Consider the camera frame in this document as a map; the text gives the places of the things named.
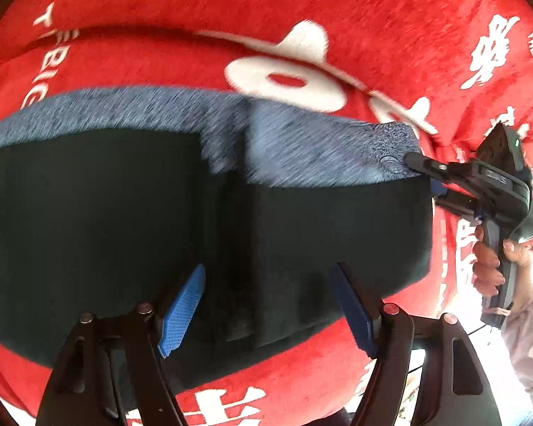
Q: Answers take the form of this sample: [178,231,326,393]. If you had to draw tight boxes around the red blanket white characters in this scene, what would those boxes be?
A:
[0,0,533,425]

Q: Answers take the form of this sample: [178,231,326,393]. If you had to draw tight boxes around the person right hand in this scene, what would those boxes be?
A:
[470,224,533,298]

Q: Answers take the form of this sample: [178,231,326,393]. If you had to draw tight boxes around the black cable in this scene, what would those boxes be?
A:
[405,323,490,376]

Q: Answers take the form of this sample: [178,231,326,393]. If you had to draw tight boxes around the person right forearm grey sleeve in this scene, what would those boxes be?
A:
[502,240,533,401]

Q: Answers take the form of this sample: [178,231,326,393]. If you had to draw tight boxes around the black pants grey leaf trim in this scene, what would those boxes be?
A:
[0,87,431,391]

